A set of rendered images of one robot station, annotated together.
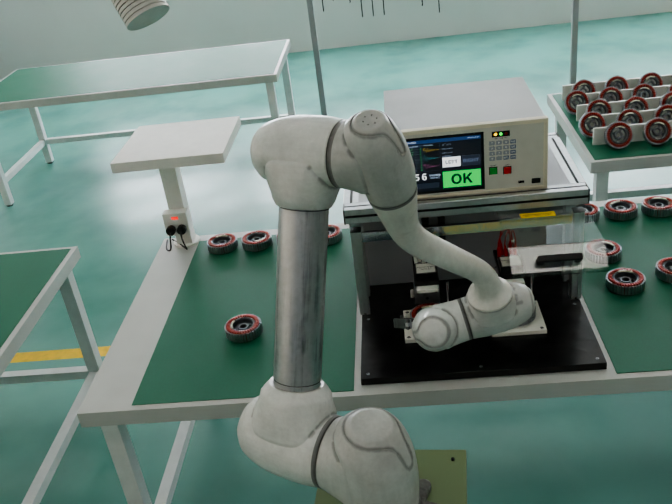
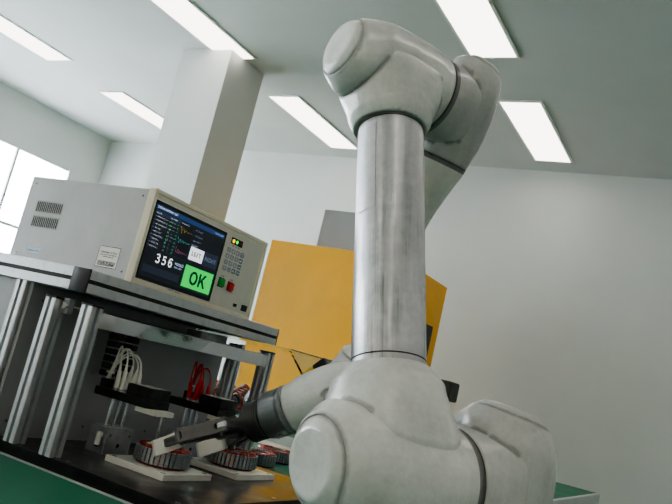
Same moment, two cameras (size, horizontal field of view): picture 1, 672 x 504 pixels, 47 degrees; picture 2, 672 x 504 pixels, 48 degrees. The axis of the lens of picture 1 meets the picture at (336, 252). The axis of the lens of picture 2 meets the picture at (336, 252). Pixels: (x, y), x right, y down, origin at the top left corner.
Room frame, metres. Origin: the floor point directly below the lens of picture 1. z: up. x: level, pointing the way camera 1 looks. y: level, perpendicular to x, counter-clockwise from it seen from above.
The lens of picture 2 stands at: (0.98, 1.07, 1.02)
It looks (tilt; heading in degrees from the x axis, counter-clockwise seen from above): 9 degrees up; 294
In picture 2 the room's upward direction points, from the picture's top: 13 degrees clockwise
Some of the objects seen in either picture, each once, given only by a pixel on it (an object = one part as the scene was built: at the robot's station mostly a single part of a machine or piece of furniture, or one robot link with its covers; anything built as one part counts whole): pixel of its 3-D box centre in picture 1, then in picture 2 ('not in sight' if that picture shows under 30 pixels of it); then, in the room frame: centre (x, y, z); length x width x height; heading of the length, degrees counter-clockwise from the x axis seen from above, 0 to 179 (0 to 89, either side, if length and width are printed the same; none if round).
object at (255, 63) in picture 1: (147, 122); not in sight; (5.34, 1.22, 0.38); 2.10 x 0.90 x 0.75; 84
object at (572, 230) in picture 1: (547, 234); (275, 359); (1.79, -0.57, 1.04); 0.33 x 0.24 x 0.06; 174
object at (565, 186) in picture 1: (457, 175); (128, 299); (2.12, -0.40, 1.09); 0.68 x 0.44 x 0.05; 84
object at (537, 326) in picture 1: (515, 318); (229, 468); (1.79, -0.48, 0.78); 0.15 x 0.15 x 0.01; 84
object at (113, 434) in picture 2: (426, 291); (109, 438); (1.96, -0.26, 0.80); 0.08 x 0.05 x 0.06; 84
